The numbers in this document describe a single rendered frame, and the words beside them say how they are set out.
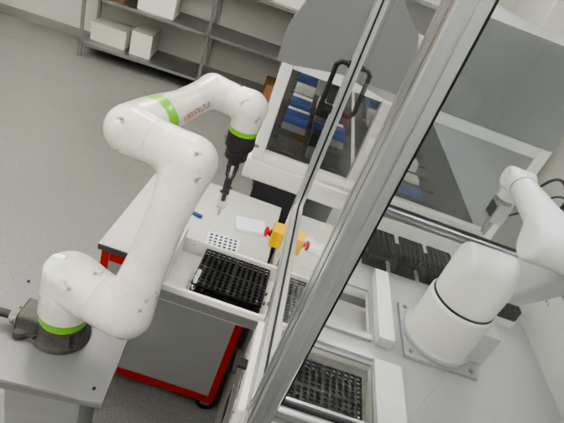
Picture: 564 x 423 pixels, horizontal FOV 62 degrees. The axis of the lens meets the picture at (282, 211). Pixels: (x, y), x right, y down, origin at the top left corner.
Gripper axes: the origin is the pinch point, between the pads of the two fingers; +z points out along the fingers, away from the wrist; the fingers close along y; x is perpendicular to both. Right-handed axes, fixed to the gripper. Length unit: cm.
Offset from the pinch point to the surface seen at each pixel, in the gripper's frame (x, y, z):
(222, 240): -4.3, 3.6, 20.6
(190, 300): 0.9, -38.2, 13.1
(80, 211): 80, 97, 100
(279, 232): -23.4, 2.4, 9.2
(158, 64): 101, 345, 86
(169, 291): 7.5, -37.3, 12.5
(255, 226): -16.1, 21.5, 22.6
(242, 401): -17, -71, 7
